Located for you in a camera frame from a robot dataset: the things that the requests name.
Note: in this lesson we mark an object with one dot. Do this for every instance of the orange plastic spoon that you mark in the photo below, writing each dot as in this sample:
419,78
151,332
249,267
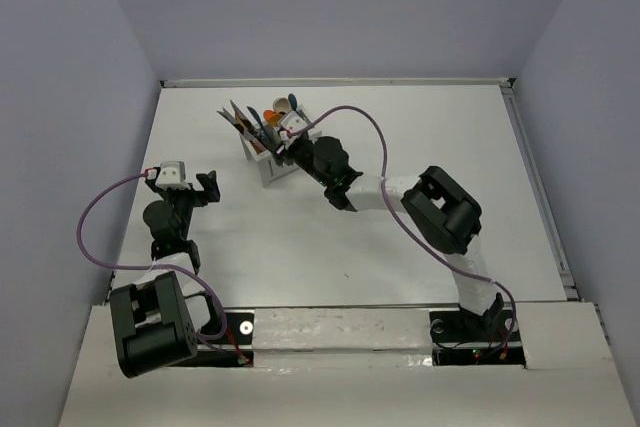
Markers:
272,117

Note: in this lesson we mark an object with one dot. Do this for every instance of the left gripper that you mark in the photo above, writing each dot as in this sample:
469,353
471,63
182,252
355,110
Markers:
207,184

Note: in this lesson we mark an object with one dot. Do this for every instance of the blue plastic spoon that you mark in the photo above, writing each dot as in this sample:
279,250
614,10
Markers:
293,102

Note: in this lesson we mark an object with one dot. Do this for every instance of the red-orange plastic knife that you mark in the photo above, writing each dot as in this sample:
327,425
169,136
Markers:
258,147

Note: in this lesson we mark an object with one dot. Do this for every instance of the steel knife green handle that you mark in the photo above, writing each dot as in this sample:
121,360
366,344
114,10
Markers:
240,114

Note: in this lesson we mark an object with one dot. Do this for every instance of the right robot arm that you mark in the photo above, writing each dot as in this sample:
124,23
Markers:
446,216

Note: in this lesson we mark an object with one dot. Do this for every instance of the steel knife dark handle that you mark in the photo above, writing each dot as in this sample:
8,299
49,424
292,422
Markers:
231,119

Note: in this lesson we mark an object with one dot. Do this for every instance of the beige plastic spoon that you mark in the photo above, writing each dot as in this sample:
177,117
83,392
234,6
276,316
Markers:
281,105

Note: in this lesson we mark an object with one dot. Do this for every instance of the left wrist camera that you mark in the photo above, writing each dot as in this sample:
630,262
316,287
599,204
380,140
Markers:
171,175

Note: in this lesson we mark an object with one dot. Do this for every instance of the white slotted utensil caddy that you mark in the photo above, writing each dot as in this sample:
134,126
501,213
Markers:
269,164

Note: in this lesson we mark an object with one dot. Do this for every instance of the steel knife pink handle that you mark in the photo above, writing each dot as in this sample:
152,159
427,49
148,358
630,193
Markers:
258,138

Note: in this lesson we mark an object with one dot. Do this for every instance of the dark blue plastic knife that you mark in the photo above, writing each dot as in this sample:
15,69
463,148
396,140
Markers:
258,120

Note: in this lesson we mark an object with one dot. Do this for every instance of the white front board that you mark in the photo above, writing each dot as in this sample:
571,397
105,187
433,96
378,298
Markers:
362,367

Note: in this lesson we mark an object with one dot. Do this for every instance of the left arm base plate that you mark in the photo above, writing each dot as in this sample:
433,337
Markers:
234,350

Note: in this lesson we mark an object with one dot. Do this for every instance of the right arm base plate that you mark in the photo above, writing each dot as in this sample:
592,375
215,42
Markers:
453,344

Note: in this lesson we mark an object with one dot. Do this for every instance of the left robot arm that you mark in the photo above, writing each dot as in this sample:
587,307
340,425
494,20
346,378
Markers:
158,320

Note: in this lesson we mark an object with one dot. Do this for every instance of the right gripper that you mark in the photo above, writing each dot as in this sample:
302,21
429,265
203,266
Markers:
288,152

